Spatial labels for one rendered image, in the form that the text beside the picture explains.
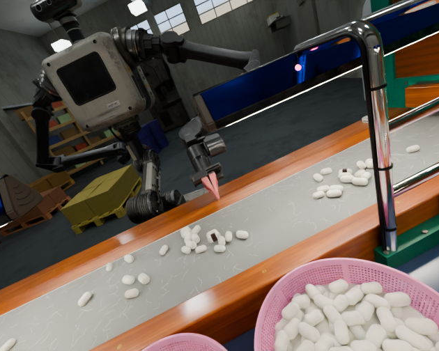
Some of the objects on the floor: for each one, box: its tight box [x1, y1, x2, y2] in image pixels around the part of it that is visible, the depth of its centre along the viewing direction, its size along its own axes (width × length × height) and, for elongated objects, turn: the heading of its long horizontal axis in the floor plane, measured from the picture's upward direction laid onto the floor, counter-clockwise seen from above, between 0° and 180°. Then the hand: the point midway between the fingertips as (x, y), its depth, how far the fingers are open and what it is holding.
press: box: [139, 54, 195, 132], centre depth 866 cm, size 157×135×301 cm
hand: (217, 197), depth 67 cm, fingers closed
